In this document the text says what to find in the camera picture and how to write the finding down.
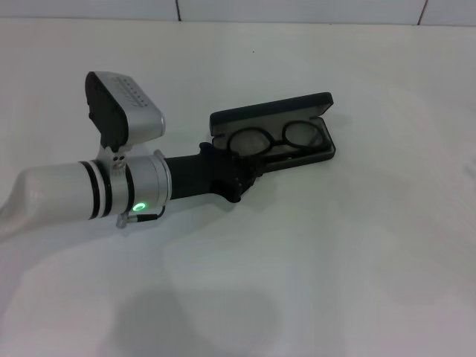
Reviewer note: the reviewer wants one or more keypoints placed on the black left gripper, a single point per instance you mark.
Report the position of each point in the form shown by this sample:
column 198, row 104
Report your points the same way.
column 201, row 175

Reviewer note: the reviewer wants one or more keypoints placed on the black glasses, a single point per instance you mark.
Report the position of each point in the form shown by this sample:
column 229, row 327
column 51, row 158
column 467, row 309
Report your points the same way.
column 278, row 141

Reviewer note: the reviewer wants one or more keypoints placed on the black glasses case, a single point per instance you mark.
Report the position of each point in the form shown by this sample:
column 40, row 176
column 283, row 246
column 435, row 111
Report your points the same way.
column 260, row 108

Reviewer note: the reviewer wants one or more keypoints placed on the silver and black left wrist camera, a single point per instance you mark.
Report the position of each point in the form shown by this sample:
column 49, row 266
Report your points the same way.
column 111, row 111

